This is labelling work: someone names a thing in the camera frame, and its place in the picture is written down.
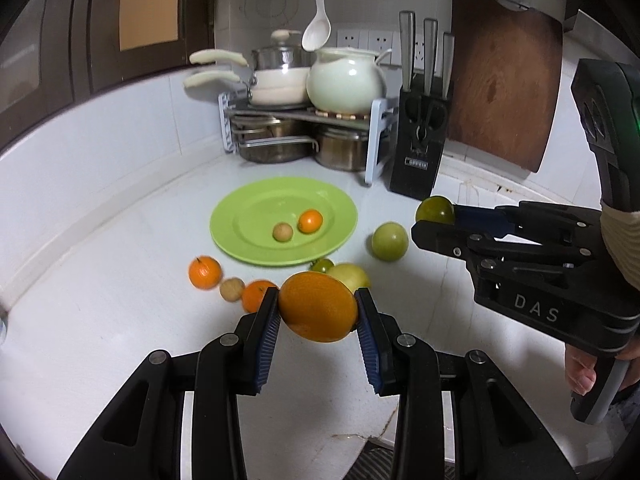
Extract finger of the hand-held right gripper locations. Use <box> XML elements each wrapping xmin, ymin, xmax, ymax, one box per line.
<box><xmin>411</xmin><ymin>221</ymin><xmax>597</xmax><ymax>272</ymax></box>
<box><xmin>451</xmin><ymin>201</ymin><xmax>603</xmax><ymax>242</ymax></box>

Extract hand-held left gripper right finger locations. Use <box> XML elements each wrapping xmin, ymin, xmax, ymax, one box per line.
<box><xmin>354</xmin><ymin>288</ymin><xmax>577</xmax><ymax>480</ymax></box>

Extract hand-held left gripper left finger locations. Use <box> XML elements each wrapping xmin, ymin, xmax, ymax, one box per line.
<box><xmin>57</xmin><ymin>286</ymin><xmax>281</xmax><ymax>480</ymax></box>

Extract large orange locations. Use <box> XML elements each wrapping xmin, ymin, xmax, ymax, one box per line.
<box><xmin>278</xmin><ymin>271</ymin><xmax>360</xmax><ymax>344</ymax></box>

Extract green plate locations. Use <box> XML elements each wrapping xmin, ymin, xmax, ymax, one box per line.
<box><xmin>209</xmin><ymin>177</ymin><xmax>359</xmax><ymax>267</ymax></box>

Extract person's right hand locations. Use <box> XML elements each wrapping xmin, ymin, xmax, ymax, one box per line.
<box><xmin>564</xmin><ymin>341</ymin><xmax>599</xmax><ymax>397</ymax></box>

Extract light green round fruit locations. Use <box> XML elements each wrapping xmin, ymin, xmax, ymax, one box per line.
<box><xmin>371</xmin><ymin>222</ymin><xmax>409</xmax><ymax>261</ymax></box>

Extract yellow-green round fruit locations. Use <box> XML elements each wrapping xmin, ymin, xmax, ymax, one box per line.
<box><xmin>327</xmin><ymin>263</ymin><xmax>372</xmax><ymax>291</ymax></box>

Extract black knife block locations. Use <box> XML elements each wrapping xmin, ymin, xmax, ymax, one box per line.
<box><xmin>389</xmin><ymin>85</ymin><xmax>453</xmax><ymax>201</ymax></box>

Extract orange mandarin with stem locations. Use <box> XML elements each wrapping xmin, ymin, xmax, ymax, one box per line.
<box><xmin>188</xmin><ymin>255</ymin><xmax>222</xmax><ymax>290</ymax></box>

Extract black kitchen scissors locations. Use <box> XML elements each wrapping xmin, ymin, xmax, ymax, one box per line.
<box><xmin>406</xmin><ymin>99</ymin><xmax>447</xmax><ymax>142</ymax></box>

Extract metal pot rack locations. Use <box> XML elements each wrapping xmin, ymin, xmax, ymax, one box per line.
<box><xmin>218</xmin><ymin>91</ymin><xmax>399</xmax><ymax>186</ymax></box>

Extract steel pot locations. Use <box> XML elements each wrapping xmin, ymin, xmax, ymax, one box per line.
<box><xmin>314</xmin><ymin>126</ymin><xmax>383</xmax><ymax>172</ymax></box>

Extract small orange mandarin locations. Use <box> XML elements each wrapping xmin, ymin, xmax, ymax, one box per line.
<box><xmin>298</xmin><ymin>209</ymin><xmax>324</xmax><ymax>234</ymax></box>

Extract brown wooden cutting board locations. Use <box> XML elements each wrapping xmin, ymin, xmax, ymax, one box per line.
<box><xmin>446</xmin><ymin>0</ymin><xmax>565</xmax><ymax>174</ymax></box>

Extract wooden trivet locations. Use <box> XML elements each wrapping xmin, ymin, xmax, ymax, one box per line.
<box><xmin>312</xmin><ymin>107</ymin><xmax>372</xmax><ymax>122</ymax></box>

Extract cream ceramic jar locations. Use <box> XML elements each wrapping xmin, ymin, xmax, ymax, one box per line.
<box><xmin>305</xmin><ymin>47</ymin><xmax>394</xmax><ymax>113</ymax></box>

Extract white saucepan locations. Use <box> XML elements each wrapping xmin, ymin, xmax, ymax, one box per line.
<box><xmin>182</xmin><ymin>66</ymin><xmax>313</xmax><ymax>107</ymax></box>

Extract white ladle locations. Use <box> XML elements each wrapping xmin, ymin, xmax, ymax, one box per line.
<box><xmin>301</xmin><ymin>0</ymin><xmax>332</xmax><ymax>53</ymax></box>

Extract steel lidded pan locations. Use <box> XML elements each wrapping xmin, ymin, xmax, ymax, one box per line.
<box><xmin>189</xmin><ymin>29</ymin><xmax>312</xmax><ymax>70</ymax></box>

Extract dark wooden cabinet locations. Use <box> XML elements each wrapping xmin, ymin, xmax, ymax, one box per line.
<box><xmin>0</xmin><ymin>0</ymin><xmax>217</xmax><ymax>133</ymax></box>

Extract steel handled knife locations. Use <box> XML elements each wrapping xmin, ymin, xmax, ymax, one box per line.
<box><xmin>441</xmin><ymin>32</ymin><xmax>456</xmax><ymax>99</ymax></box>
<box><xmin>423</xmin><ymin>18</ymin><xmax>439</xmax><ymax>97</ymax></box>
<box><xmin>399</xmin><ymin>11</ymin><xmax>417</xmax><ymax>93</ymax></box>

